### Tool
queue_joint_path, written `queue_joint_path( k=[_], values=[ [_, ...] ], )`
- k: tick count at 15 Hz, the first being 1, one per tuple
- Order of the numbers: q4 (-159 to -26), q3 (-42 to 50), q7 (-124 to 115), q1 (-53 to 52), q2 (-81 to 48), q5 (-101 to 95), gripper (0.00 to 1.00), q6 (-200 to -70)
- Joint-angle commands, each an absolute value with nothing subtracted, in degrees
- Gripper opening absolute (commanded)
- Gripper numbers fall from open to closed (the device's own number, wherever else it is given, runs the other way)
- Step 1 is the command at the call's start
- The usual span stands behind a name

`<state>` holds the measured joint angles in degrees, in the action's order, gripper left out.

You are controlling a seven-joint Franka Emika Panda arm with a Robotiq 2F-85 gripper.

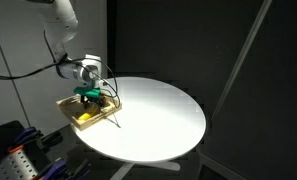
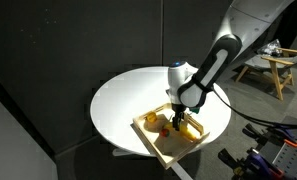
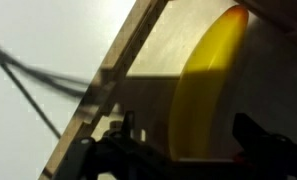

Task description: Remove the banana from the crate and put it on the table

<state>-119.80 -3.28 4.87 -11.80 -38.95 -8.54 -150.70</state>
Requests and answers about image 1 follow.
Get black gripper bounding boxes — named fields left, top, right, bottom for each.
left=81, top=95, right=107, bottom=106

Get yellow banana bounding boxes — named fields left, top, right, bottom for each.
left=76, top=104, right=101, bottom=122

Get wooden slatted crate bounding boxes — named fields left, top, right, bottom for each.
left=56, top=93, right=123, bottom=132

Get black clamp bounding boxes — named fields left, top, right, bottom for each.
left=41, top=131, right=64, bottom=148

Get purple spring clamp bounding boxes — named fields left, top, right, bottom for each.
left=37, top=159, right=68, bottom=180

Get purple clamp with orange tip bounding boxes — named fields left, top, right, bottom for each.
left=6, top=126, right=44, bottom=154

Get white table base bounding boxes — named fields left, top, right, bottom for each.
left=109, top=160, right=182, bottom=180

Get perforated metal plate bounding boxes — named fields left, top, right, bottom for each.
left=0, top=146, right=40, bottom=180

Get grey diagonal pole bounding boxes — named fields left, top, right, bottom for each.
left=209, top=0, right=274, bottom=125

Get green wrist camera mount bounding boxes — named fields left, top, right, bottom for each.
left=73, top=85, right=102, bottom=99

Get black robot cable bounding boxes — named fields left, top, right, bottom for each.
left=0, top=29, right=121, bottom=103

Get thin dark wall rod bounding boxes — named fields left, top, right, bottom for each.
left=0, top=13, right=31, bottom=128

